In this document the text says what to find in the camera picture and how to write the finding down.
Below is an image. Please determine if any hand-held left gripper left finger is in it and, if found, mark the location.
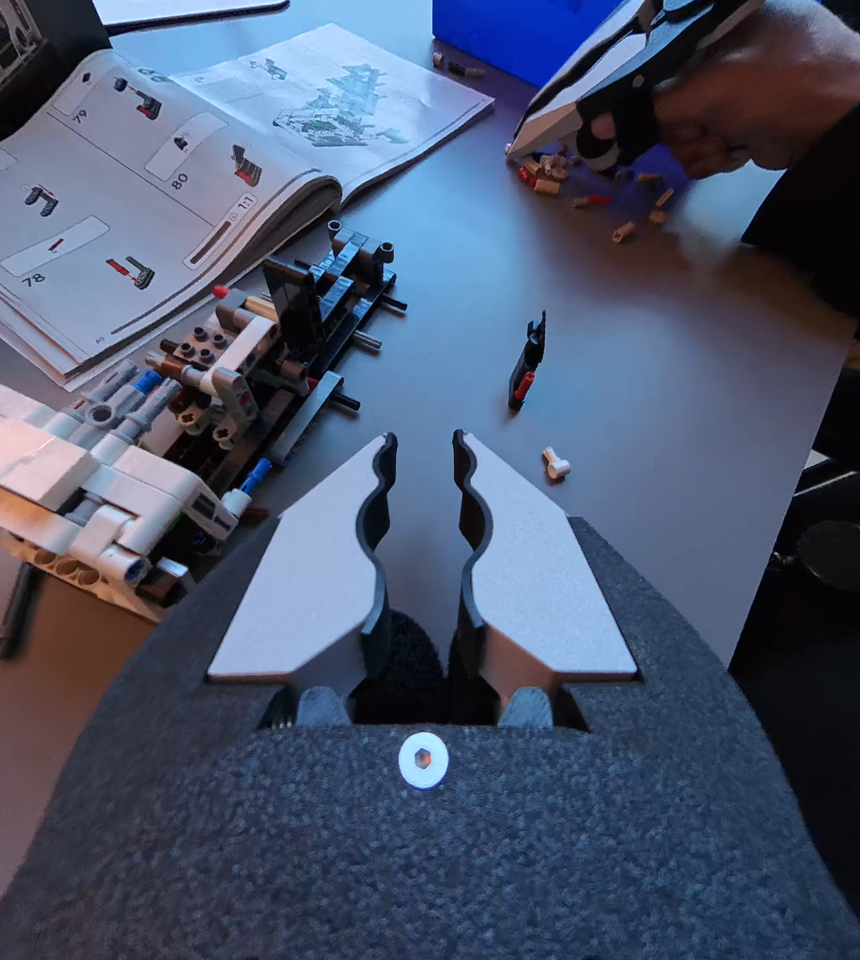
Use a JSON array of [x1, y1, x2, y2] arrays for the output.
[[207, 432, 400, 688]]

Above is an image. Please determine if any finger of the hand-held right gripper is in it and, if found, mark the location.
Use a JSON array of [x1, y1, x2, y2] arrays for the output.
[[508, 97, 590, 159], [506, 0, 673, 155]]

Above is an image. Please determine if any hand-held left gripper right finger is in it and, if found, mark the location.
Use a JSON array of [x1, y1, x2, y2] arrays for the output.
[[451, 429, 640, 688]]

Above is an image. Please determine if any pile of small lego pieces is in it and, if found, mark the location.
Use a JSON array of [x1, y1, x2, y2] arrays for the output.
[[508, 142, 679, 246]]

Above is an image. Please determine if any black lego piece red pin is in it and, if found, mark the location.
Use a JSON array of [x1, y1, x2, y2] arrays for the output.
[[507, 309, 549, 411]]

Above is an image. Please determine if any partly built lego truck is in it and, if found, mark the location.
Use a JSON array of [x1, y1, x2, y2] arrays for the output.
[[0, 221, 409, 625]]

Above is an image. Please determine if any person's right forearm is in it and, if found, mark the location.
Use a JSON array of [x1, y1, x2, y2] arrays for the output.
[[741, 45, 860, 361]]

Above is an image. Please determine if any black lego axle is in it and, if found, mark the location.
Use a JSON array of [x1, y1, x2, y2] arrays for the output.
[[0, 562, 45, 661]]

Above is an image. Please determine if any open lego instruction booklet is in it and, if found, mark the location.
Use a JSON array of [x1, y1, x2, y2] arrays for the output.
[[0, 22, 495, 391]]

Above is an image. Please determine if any black lego set box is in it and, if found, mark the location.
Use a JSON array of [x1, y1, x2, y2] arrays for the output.
[[0, 0, 112, 162]]

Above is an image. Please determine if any person's right hand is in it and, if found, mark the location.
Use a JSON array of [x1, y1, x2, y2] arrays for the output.
[[653, 0, 860, 181]]

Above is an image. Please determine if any blue box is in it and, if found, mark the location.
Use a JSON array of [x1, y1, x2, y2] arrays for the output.
[[432, 0, 626, 88]]

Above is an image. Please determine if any black chair armrest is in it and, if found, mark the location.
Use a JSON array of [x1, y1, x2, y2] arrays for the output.
[[771, 519, 860, 597]]

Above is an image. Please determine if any white flat pad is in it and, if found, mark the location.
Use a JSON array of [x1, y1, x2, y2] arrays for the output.
[[92, 0, 290, 35]]

